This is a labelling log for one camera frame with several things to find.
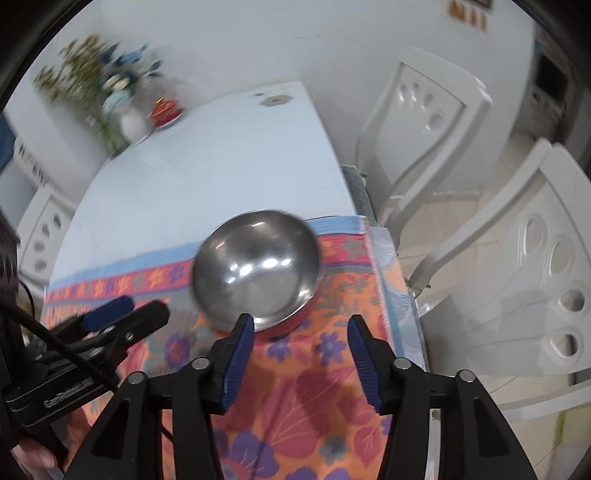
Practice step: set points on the red dish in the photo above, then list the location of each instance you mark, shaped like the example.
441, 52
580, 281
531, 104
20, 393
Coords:
166, 113

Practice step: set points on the stainless steel bowl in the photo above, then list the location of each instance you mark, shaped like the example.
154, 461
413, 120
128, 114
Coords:
258, 263

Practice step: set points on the white plastic chair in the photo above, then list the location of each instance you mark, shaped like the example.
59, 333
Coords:
46, 230
30, 161
508, 286
415, 120

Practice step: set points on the white vase with flowers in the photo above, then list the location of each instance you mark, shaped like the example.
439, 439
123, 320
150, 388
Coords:
131, 122

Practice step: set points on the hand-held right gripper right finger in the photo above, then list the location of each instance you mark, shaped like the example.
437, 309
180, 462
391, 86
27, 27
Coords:
362, 360

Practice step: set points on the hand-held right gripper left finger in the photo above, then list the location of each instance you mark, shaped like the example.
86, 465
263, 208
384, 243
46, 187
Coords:
238, 360

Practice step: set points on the person's left hand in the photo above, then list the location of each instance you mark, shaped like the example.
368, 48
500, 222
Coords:
34, 459

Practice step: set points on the blue printed cloth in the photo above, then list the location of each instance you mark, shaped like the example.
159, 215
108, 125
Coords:
4, 143

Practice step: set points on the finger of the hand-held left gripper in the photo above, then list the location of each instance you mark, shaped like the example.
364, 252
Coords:
147, 318
108, 309

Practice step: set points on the orange floral cloth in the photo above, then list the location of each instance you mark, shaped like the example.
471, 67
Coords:
300, 383

